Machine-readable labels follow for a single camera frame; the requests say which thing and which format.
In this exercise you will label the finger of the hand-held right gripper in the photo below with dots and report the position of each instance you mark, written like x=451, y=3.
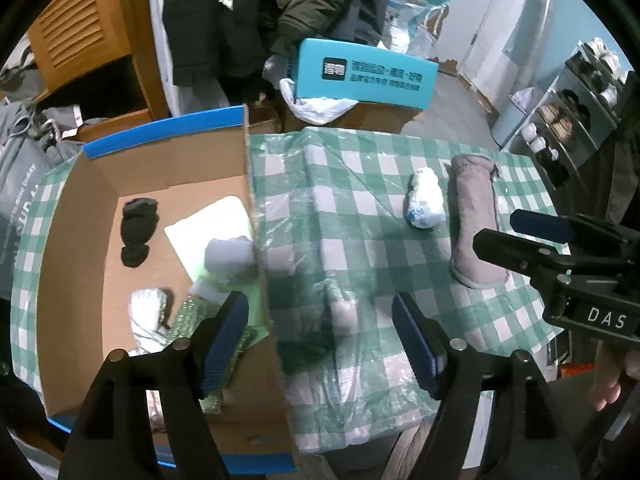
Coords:
x=542, y=225
x=515, y=252

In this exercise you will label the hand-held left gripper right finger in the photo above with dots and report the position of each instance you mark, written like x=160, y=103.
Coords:
x=415, y=345

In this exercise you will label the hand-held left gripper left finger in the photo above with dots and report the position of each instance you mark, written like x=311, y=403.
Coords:
x=227, y=340

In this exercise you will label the green bubble wrap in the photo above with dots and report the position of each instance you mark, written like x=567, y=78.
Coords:
x=192, y=320

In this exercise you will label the grey knitted sock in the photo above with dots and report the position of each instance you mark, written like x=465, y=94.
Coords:
x=475, y=195

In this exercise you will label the large white plastic bag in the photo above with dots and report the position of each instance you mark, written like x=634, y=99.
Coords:
x=147, y=315

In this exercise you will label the green foam piece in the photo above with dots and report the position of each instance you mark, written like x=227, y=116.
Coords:
x=210, y=225

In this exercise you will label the blue-rimmed cardboard box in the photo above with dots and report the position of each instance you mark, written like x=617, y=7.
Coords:
x=100, y=310

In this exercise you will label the black sock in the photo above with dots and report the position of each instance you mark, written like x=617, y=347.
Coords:
x=139, y=230

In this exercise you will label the person's right hand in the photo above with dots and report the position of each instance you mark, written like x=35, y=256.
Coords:
x=607, y=375

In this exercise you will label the red container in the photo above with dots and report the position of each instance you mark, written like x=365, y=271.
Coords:
x=575, y=370

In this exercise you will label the small blue-printed plastic bag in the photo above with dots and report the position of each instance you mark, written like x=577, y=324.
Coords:
x=425, y=200

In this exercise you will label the shoe rack with shoes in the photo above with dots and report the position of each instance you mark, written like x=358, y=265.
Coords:
x=555, y=115

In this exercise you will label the small white bag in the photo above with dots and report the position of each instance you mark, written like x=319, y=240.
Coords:
x=524, y=100

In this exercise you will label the brown cardboard carton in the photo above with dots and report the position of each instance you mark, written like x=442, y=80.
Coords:
x=370, y=117

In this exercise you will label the white door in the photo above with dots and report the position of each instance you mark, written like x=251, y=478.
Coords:
x=505, y=20

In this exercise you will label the teal printed box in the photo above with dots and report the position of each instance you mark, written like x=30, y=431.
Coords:
x=365, y=75

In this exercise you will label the crumpled white plastic bag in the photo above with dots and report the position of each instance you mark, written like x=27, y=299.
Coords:
x=315, y=107

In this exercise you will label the clear blue plastic bag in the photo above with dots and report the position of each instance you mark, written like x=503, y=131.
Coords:
x=415, y=10

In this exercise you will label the dark olive hanging jacket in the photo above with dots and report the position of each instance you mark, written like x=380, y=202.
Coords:
x=320, y=5

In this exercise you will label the black hanging coat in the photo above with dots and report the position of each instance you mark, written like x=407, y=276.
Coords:
x=210, y=25

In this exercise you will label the wooden chair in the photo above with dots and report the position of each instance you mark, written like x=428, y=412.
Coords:
x=80, y=40

